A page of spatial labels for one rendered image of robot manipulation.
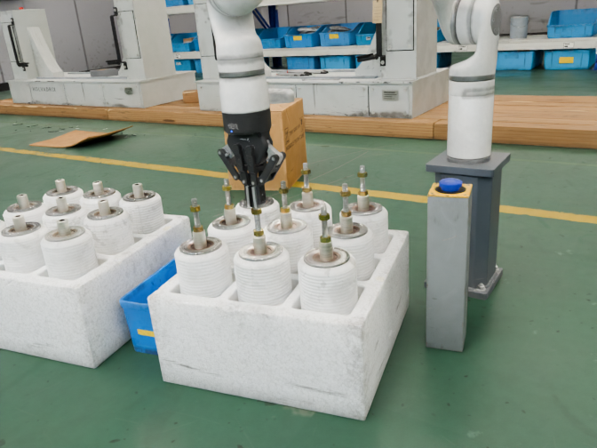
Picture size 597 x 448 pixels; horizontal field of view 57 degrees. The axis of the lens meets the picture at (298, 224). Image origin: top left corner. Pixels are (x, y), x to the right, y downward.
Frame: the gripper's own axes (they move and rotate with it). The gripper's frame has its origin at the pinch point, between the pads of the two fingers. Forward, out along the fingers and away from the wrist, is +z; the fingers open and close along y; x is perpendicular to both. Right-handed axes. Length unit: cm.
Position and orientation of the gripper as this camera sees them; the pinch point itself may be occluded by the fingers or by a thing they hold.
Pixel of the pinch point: (255, 195)
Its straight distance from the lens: 91.0
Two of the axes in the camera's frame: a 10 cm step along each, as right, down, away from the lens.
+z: 0.7, 9.3, 3.6
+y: 8.1, 1.6, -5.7
